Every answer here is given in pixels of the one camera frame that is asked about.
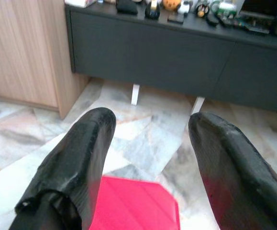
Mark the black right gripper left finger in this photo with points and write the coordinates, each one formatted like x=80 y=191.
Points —
x=69 y=167

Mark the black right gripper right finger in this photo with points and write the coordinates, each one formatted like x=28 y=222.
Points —
x=236 y=179

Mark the white console leg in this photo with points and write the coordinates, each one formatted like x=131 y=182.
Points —
x=135 y=94
x=197 y=105

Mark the light wooden cabinet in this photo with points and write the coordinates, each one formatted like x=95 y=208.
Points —
x=21 y=48

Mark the dark grey tv console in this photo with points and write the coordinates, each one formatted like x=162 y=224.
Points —
x=152 y=52

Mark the long black remote control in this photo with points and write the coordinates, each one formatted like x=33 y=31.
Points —
x=246 y=26

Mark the white paper box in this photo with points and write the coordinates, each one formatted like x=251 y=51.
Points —
x=79 y=3

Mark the black pouch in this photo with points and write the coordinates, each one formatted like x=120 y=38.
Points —
x=126 y=7

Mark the flat black box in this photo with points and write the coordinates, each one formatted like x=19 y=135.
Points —
x=175 y=19

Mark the green white toy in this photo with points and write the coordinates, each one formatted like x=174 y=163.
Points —
x=225 y=7

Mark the penguin toy figure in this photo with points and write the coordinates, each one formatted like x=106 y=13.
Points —
x=202 y=10

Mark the black tape dispenser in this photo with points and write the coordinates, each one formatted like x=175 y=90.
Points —
x=152 y=10

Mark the white black toy figure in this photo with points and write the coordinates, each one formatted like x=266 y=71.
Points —
x=184 y=7

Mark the orange spotted toy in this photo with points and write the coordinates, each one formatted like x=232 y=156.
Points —
x=171 y=4

